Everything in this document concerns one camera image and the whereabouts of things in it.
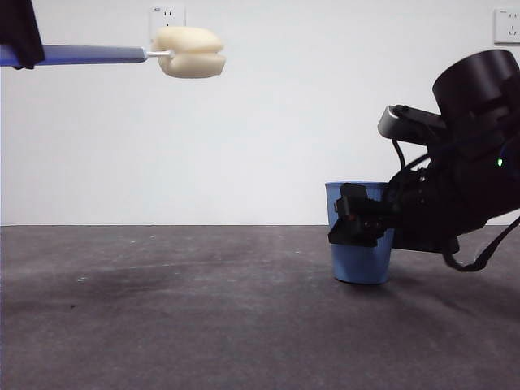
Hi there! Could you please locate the grey handled sponge cup brush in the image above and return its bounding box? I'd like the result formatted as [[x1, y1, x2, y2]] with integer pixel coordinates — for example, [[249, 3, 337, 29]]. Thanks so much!
[[0, 25, 227, 80]]

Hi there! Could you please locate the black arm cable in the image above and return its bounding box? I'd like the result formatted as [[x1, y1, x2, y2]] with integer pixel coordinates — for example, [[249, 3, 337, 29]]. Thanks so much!
[[441, 217, 520, 272]]

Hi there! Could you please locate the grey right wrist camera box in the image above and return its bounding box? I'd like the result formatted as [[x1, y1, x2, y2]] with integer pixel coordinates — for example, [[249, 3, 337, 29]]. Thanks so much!
[[376, 104, 448, 142]]

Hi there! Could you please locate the black camera cable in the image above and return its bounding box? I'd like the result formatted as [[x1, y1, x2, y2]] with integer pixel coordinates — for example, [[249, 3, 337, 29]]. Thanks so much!
[[390, 137, 431, 176]]

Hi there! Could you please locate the white wall socket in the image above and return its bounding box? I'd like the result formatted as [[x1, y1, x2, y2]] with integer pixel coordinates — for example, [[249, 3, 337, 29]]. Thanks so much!
[[494, 8, 520, 45], [150, 6, 187, 41]]

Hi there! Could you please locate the blue ribbed plastic cup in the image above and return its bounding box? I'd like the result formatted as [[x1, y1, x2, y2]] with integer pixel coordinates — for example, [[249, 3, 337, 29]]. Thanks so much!
[[324, 181, 396, 285]]

